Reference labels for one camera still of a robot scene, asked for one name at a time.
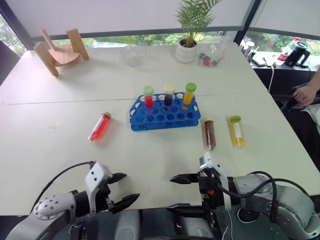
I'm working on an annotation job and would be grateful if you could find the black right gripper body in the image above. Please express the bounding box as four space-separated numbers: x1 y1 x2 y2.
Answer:
197 169 226 227

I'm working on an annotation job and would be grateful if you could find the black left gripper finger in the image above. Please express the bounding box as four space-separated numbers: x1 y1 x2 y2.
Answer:
110 192 141 215
109 172 128 186

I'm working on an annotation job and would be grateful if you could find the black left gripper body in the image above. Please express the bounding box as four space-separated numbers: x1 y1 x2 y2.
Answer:
93 173 119 214

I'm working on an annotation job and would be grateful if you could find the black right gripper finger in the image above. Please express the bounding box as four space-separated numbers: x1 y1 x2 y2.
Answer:
169 173 201 186
165 203 206 219

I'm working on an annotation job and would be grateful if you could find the brown tube pale cap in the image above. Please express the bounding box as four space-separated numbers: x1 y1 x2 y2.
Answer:
203 117 218 151

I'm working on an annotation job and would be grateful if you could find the red tube green cap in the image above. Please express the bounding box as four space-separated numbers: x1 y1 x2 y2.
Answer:
142 85 154 109
87 111 113 144

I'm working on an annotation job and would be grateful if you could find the blue plastic test tube rack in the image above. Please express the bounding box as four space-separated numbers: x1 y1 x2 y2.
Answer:
129 91 202 132

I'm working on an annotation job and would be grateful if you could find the yellow tube green cap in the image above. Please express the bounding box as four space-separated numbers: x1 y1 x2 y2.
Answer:
227 115 246 149

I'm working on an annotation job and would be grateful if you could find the orange tube green cap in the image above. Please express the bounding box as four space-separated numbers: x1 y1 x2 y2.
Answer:
181 82 198 111

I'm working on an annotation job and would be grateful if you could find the dark purple tube pale cap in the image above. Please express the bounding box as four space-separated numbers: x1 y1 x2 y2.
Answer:
163 84 175 107

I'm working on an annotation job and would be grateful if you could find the person's bare hand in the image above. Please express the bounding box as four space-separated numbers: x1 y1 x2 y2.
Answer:
292 84 319 108

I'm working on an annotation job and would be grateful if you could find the dark rounded robot torso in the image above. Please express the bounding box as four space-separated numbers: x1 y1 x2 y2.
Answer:
67 207 227 240

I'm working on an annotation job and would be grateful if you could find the clear glass bowl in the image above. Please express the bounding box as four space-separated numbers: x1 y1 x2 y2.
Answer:
120 44 147 68

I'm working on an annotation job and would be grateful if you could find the black chair armrest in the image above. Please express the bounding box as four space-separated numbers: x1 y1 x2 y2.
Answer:
279 84 309 113

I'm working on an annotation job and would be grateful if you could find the white ribbed plant pot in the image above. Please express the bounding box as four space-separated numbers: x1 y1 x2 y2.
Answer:
174 38 200 64

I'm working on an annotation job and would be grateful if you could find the clear plastic bag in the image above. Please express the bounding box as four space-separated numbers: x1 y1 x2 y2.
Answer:
197 35 232 68

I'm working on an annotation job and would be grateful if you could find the white garment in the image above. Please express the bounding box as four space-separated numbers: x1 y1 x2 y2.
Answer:
300 102 320 127

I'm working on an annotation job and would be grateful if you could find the wooden curved stand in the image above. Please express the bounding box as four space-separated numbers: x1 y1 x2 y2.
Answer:
33 28 90 77

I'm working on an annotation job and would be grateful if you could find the smartphone on counter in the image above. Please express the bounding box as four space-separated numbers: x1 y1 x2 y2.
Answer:
251 56 267 67

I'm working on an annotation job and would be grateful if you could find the clear bottle red label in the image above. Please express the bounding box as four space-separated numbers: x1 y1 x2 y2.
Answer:
277 36 301 62

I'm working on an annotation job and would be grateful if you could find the green palm plant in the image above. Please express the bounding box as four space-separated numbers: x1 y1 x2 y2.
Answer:
174 0 221 48

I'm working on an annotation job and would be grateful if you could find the black electric kettle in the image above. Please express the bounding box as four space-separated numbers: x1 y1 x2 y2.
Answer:
284 41 312 68

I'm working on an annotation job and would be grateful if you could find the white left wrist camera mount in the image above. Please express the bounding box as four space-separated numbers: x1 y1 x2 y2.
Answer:
84 161 113 214

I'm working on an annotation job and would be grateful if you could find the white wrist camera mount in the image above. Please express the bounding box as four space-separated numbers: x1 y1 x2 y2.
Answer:
198 150 234 213
84 161 113 214

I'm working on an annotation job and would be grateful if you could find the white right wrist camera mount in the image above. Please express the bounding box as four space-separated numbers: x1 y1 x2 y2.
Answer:
198 150 234 213

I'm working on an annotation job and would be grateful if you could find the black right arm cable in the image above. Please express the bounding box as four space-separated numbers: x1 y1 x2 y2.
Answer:
215 170 311 224

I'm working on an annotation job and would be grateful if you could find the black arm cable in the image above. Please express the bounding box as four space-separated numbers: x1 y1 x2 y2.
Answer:
215 170 311 224
29 160 97 214

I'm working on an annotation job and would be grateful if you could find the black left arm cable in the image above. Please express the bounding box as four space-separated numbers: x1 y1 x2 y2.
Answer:
29 160 97 214

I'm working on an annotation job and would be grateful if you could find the white charging cable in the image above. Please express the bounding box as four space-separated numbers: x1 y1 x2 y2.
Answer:
268 64 275 94

